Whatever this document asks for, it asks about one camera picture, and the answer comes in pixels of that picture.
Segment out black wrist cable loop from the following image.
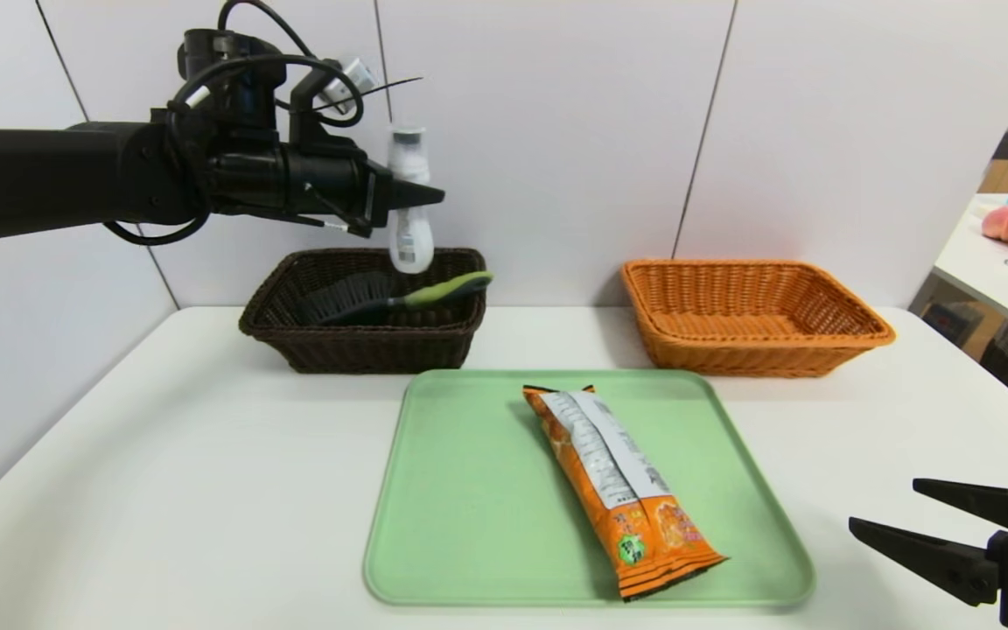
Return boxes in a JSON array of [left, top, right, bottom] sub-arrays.
[[103, 214, 207, 249]]

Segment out thick black camera cable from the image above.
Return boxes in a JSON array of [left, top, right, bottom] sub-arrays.
[[217, 0, 321, 67]]

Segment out orange snack bag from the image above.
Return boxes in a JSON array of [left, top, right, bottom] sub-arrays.
[[523, 383, 726, 601]]

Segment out light green plastic tray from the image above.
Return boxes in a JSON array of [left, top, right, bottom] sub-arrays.
[[363, 369, 816, 606]]

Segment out black cable with white tag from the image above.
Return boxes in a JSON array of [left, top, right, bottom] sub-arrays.
[[170, 54, 367, 130]]

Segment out orange wicker basket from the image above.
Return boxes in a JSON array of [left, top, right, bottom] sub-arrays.
[[619, 259, 896, 379]]

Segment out dark brown wicker basket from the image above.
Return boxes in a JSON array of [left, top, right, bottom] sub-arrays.
[[239, 248, 487, 375]]

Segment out thin black cable tie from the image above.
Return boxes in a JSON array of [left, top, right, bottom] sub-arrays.
[[362, 76, 424, 102]]

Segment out white side table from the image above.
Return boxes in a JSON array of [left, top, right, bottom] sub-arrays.
[[931, 193, 1008, 344]]

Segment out white bottle with grey cap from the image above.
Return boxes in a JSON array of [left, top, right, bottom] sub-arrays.
[[386, 124, 437, 275]]

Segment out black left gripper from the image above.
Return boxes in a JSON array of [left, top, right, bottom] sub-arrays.
[[281, 143, 446, 231]]

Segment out grey brush with green handle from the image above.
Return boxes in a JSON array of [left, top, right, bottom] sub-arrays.
[[298, 270, 494, 326]]

